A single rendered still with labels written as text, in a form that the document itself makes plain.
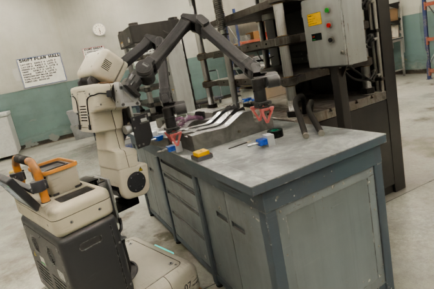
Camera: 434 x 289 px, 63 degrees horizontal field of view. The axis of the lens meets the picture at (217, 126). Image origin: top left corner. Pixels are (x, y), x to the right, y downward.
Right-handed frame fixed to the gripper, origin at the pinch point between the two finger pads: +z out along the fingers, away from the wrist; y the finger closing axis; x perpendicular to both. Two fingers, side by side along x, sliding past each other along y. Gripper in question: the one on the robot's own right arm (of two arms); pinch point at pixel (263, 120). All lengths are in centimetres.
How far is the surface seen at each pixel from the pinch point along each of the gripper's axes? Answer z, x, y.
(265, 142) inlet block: 9.9, 1.7, -2.6
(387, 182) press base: 80, -115, 50
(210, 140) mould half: 9.1, 20.5, 23.4
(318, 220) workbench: 37, -1, -34
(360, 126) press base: 32, -94, 48
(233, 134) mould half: 9.6, 6.6, 25.5
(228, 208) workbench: 34.5, 26.1, -5.9
